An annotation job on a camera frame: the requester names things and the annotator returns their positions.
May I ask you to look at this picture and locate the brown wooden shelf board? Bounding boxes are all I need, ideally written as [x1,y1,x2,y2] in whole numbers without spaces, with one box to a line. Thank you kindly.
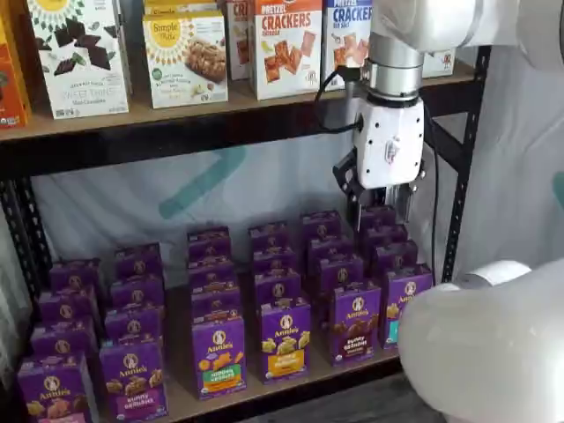
[94,263,442,423]
[0,59,480,143]

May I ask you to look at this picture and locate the looped black gripper cable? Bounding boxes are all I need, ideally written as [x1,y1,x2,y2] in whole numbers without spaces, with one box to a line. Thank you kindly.
[313,64,367,134]

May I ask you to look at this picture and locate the blue pretzel crackers box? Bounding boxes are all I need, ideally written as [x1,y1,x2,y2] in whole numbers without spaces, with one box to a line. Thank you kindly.
[321,0,375,81]

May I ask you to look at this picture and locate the pale hanging curtain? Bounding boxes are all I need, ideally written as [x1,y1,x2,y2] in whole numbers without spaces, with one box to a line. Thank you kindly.
[453,43,564,283]

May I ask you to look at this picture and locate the orange pretzel crackers box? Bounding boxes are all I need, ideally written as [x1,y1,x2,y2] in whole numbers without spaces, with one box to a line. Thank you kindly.
[249,0,324,101]
[226,0,256,82]

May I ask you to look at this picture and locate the white Sweet Thins box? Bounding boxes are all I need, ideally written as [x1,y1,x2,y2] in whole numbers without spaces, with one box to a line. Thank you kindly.
[26,0,132,120]

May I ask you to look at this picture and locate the Simple Mills bar box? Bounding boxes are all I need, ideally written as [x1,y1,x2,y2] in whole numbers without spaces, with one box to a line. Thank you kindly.
[143,0,225,19]
[142,7,230,110]

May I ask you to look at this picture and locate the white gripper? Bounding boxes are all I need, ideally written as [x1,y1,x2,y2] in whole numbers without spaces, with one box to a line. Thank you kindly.
[332,93,428,222]

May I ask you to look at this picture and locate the thin black hanging cable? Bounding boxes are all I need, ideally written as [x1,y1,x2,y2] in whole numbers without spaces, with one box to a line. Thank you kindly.
[423,125,442,286]

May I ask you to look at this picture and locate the purple Annie's box yellow patch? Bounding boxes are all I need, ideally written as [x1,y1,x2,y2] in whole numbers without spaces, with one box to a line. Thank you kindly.
[258,298,313,385]

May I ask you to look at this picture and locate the black metal shelf frame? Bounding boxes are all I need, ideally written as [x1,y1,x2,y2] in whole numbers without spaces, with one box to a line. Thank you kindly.
[0,43,494,423]

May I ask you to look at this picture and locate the purple Annie's snack box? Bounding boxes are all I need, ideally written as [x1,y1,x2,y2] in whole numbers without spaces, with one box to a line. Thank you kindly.
[373,240,419,275]
[301,210,349,242]
[250,245,300,273]
[307,234,354,264]
[362,223,410,249]
[188,256,238,290]
[316,254,366,293]
[114,242,165,279]
[358,204,398,231]
[253,267,304,306]
[108,273,166,310]
[48,258,106,293]
[29,317,99,359]
[190,285,244,319]
[103,304,165,344]
[37,286,101,323]
[248,220,291,251]
[186,225,234,262]

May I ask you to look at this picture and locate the orange snack box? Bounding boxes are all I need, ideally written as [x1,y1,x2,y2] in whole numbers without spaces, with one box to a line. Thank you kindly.
[0,15,33,130]

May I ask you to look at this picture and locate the translucent sheet with teal print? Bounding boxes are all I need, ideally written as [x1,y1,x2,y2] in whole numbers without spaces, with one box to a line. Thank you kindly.
[30,131,462,292]

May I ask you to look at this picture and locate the purple Annie's box green patch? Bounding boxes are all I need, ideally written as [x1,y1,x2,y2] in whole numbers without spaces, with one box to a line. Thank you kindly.
[190,314,249,401]

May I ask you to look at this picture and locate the purple Annie's box teal patch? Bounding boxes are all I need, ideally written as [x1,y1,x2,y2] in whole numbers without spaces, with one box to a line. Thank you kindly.
[382,264,436,351]

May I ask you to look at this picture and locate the purple Annie's box pink patch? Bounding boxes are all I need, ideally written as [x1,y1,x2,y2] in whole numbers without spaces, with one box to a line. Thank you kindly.
[16,351,97,423]

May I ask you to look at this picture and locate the purple Annie's box violet patch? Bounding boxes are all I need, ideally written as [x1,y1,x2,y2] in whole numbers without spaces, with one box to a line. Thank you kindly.
[98,338,169,420]

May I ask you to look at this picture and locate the purple Annie's box brown patch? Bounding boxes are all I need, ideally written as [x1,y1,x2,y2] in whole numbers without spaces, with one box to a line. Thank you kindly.
[329,282,383,367]

